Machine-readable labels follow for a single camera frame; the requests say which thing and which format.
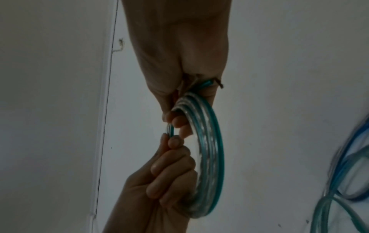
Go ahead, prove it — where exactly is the person's right hand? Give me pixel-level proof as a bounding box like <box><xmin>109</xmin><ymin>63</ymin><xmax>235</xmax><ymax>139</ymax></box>
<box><xmin>121</xmin><ymin>0</ymin><xmax>233</xmax><ymax>139</ymax></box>

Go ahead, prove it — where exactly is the bent grey wire stub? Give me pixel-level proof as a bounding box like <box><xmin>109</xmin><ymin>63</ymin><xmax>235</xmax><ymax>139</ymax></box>
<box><xmin>111</xmin><ymin>38</ymin><xmax>125</xmax><ymax>53</ymax></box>

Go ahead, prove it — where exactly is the clear blue striped tube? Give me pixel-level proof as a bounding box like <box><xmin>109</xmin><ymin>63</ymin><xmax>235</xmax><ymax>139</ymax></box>
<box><xmin>327</xmin><ymin>116</ymin><xmax>369</xmax><ymax>201</ymax></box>

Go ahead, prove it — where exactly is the person's left hand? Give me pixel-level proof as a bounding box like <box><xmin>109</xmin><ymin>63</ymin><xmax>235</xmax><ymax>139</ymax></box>
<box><xmin>100</xmin><ymin>133</ymin><xmax>200</xmax><ymax>233</ymax></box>

